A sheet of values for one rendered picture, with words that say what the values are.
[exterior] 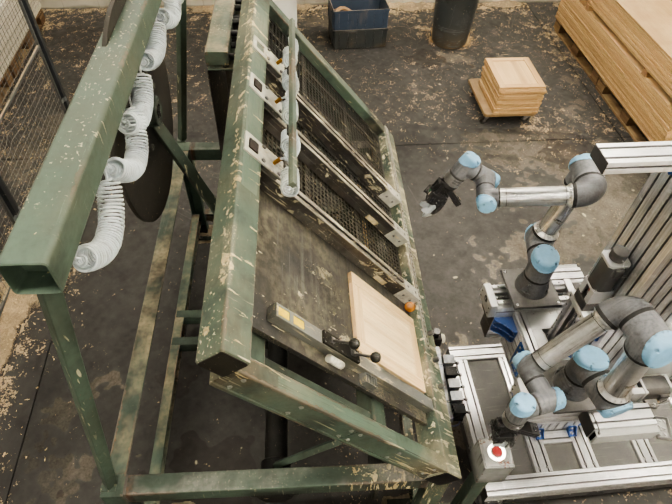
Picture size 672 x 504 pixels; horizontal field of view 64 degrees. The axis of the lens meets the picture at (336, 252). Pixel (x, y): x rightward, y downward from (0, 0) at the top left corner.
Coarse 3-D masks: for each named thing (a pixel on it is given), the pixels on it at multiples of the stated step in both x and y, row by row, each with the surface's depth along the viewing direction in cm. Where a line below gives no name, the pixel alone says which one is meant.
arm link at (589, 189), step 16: (592, 176) 204; (480, 192) 212; (496, 192) 210; (512, 192) 209; (528, 192) 207; (544, 192) 206; (560, 192) 205; (576, 192) 202; (592, 192) 202; (480, 208) 211
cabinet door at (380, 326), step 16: (352, 272) 224; (352, 288) 218; (368, 288) 229; (352, 304) 213; (368, 304) 223; (384, 304) 235; (352, 320) 209; (368, 320) 217; (384, 320) 229; (400, 320) 242; (368, 336) 211; (384, 336) 222; (400, 336) 234; (368, 352) 204; (384, 352) 216; (400, 352) 227; (416, 352) 240; (384, 368) 211; (400, 368) 220; (416, 368) 232; (416, 384) 225
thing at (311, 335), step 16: (272, 304) 168; (272, 320) 166; (288, 320) 168; (304, 320) 175; (304, 336) 174; (320, 336) 179; (336, 352) 183; (352, 368) 192; (368, 368) 195; (384, 384) 203; (400, 384) 209; (416, 400) 215
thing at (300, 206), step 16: (288, 128) 183; (272, 160) 192; (272, 176) 193; (272, 192) 198; (288, 208) 205; (304, 208) 206; (320, 208) 214; (304, 224) 212; (320, 224) 213; (336, 224) 219; (336, 240) 221; (352, 240) 227; (352, 256) 229; (368, 256) 231; (368, 272) 238; (384, 272) 238; (400, 288) 248
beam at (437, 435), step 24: (384, 144) 337; (384, 168) 325; (408, 216) 306; (408, 264) 273; (408, 312) 257; (432, 336) 255; (432, 384) 231; (432, 432) 218; (456, 456) 218; (432, 480) 212; (456, 480) 214
